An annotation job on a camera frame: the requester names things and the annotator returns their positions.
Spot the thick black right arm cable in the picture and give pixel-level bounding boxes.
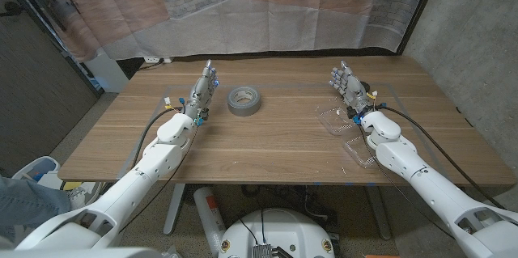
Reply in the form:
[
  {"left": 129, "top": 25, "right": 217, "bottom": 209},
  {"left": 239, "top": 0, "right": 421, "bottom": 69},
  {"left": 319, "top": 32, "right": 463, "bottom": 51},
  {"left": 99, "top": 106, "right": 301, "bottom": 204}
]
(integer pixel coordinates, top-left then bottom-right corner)
[{"left": 378, "top": 105, "right": 507, "bottom": 211}]

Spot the grey duct tape roll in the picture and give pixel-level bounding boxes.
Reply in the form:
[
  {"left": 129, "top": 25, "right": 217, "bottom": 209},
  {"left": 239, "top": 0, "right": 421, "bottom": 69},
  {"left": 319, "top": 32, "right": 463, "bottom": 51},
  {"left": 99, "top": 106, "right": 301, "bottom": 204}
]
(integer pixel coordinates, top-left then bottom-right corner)
[{"left": 227, "top": 86, "right": 262, "bottom": 118}]

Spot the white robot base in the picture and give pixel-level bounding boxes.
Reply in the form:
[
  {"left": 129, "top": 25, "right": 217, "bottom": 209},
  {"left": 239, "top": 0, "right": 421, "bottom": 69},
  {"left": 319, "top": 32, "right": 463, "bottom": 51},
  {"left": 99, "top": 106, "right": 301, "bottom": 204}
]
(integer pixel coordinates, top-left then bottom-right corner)
[{"left": 218, "top": 208, "right": 337, "bottom": 258}]

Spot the white storage bin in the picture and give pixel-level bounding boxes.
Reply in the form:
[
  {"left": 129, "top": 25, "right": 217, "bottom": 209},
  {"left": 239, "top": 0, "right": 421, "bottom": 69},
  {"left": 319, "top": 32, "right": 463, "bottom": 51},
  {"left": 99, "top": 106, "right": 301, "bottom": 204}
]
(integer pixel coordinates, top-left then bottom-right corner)
[{"left": 11, "top": 155, "right": 103, "bottom": 211}]

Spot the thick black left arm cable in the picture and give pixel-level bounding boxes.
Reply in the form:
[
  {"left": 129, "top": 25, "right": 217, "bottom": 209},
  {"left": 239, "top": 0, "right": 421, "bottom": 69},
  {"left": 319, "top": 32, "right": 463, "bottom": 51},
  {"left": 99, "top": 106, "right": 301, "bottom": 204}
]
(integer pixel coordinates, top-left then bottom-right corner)
[{"left": 130, "top": 106, "right": 185, "bottom": 170}]

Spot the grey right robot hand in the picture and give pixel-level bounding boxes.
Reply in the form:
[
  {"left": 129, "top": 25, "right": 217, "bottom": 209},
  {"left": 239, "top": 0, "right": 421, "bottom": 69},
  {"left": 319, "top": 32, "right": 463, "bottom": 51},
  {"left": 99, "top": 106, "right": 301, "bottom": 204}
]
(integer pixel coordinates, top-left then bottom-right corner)
[{"left": 328, "top": 59, "right": 374, "bottom": 118}]

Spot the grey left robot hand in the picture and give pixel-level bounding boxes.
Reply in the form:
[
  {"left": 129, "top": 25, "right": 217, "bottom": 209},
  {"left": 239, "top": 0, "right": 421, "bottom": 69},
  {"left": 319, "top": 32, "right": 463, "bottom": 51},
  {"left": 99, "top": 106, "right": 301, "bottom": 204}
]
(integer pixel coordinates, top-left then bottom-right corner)
[{"left": 184, "top": 59, "right": 220, "bottom": 121}]

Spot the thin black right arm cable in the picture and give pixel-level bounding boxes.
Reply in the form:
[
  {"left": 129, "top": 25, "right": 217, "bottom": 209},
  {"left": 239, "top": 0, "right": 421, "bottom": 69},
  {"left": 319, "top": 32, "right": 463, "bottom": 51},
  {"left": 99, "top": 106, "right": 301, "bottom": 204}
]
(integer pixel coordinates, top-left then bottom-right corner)
[{"left": 356, "top": 123, "right": 456, "bottom": 239}]

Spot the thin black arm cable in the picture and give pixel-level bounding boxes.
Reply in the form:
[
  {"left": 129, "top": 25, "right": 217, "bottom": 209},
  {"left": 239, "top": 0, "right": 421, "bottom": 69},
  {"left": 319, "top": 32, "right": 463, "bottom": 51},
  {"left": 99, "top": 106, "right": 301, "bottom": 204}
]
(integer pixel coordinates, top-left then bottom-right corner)
[
  {"left": 356, "top": 123, "right": 456, "bottom": 239},
  {"left": 118, "top": 123, "right": 202, "bottom": 235}
]

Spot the printed room backdrop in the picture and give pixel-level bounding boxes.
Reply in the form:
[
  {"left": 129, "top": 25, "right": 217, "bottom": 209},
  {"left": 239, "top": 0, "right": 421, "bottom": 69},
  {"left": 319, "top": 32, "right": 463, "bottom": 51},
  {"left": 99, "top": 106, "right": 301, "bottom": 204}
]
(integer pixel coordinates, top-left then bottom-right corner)
[{"left": 7, "top": 0, "right": 437, "bottom": 63}]

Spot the clear plastic clamshell container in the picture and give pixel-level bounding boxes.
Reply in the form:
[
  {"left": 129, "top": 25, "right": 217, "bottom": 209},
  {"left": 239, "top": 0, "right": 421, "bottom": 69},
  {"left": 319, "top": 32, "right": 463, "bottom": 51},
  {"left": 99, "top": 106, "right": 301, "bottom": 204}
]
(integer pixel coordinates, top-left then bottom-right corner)
[{"left": 315, "top": 105, "right": 380, "bottom": 169}]

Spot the white power strip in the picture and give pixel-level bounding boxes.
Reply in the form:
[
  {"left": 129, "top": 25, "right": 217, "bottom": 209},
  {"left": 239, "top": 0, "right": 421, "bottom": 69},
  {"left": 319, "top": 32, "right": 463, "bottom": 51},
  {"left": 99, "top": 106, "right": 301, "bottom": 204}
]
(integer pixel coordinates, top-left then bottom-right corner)
[{"left": 142, "top": 56, "right": 175, "bottom": 65}]

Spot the white table leg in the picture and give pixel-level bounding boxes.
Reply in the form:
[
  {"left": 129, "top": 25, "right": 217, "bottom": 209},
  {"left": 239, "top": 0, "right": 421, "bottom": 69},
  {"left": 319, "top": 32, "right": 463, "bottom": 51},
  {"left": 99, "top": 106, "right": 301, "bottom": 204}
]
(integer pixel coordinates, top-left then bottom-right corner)
[
  {"left": 365, "top": 184, "right": 393, "bottom": 241},
  {"left": 162, "top": 183, "right": 188, "bottom": 236}
]

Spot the perforated partition panel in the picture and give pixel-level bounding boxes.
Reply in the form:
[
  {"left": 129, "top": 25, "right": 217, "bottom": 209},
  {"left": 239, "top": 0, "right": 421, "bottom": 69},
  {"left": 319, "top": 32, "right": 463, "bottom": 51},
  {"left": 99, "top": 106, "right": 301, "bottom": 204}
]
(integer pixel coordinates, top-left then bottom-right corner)
[{"left": 0, "top": 0, "right": 102, "bottom": 177}]

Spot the person's leg in jeans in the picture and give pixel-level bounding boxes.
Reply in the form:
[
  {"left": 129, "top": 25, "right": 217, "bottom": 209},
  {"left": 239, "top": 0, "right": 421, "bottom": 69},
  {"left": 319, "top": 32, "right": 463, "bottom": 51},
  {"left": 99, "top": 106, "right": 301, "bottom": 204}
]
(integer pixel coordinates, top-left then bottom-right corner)
[{"left": 0, "top": 174, "right": 73, "bottom": 243}]

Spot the white sneaker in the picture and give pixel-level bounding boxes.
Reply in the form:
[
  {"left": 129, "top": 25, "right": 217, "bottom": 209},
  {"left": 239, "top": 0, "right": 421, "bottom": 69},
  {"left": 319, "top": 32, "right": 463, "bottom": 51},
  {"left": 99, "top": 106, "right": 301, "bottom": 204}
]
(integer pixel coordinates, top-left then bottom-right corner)
[{"left": 66, "top": 184, "right": 93, "bottom": 211}]

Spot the white roll with orange label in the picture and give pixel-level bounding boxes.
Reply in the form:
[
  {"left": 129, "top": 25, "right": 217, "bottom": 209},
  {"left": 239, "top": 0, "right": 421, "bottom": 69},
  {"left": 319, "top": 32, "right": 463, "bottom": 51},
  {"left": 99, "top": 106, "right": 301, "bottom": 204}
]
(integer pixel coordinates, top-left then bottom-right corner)
[{"left": 193, "top": 185, "right": 228, "bottom": 257}]

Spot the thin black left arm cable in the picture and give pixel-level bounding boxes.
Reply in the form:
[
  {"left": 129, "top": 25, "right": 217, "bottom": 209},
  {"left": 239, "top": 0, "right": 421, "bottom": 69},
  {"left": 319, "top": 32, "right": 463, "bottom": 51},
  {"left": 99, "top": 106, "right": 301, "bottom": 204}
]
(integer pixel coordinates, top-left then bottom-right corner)
[{"left": 118, "top": 123, "right": 202, "bottom": 235}]

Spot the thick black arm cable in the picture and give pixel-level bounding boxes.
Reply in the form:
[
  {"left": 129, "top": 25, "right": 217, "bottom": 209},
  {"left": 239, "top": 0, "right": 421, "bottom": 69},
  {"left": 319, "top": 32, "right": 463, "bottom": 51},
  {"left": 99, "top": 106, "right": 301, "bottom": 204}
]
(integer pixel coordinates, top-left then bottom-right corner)
[
  {"left": 378, "top": 105, "right": 507, "bottom": 211},
  {"left": 130, "top": 106, "right": 185, "bottom": 170}
]

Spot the black backdrop stand pole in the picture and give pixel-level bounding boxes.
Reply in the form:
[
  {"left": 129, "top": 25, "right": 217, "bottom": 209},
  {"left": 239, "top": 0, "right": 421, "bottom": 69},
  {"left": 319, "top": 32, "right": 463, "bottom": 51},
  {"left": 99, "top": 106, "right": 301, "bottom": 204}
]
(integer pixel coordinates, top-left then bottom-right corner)
[{"left": 395, "top": 0, "right": 445, "bottom": 56}]

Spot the black floor cable bundle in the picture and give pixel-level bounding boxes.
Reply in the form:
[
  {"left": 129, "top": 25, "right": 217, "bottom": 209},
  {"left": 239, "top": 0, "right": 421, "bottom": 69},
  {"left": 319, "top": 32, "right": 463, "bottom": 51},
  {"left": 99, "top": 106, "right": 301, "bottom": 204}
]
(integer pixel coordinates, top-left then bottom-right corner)
[{"left": 240, "top": 184, "right": 338, "bottom": 231}]

